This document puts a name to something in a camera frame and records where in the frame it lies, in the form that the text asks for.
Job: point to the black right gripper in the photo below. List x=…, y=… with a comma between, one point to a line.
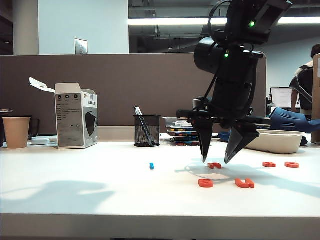
x=232, y=105

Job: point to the red letter n magnet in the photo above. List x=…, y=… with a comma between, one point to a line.
x=214, y=166

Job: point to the red letter u magnet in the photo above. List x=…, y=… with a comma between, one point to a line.
x=245, y=184

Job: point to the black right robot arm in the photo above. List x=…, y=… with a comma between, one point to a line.
x=237, y=50

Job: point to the red letter o magnet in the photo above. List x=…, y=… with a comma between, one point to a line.
x=292, y=165

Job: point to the blue letter l magnet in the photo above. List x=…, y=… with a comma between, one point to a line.
x=152, y=166

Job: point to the teal card box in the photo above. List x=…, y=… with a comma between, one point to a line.
x=182, y=134
x=185, y=139
x=185, y=144
x=182, y=130

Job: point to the clear plastic tray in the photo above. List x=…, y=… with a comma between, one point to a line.
x=171, y=121

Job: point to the beige pulp bowl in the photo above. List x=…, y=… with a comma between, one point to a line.
x=280, y=143

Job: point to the computer monitor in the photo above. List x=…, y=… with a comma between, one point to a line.
x=281, y=97

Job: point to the black mesh pen holder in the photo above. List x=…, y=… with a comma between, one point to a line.
x=147, y=135

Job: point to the clear barrel pen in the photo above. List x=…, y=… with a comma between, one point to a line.
x=138, y=111

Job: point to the person in beige shirt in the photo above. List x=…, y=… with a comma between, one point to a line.
x=303, y=100

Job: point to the black backpack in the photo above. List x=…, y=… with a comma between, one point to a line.
x=306, y=87

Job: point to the brown cardboard box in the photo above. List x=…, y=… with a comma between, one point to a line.
x=316, y=100

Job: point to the brown desk partition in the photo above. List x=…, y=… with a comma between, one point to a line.
x=112, y=87

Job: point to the long ceiling light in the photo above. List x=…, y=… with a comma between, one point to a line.
x=162, y=21

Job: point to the grey face mask box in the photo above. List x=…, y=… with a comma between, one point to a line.
x=72, y=117

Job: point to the small white case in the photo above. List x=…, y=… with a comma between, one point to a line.
x=41, y=141

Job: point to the dark glass jar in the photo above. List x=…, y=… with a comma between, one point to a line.
x=35, y=128

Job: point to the brown paper cup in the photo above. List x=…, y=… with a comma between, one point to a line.
x=16, y=132

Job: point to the black cup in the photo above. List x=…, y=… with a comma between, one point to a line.
x=3, y=125

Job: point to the metal wall plate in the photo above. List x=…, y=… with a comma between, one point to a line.
x=81, y=46

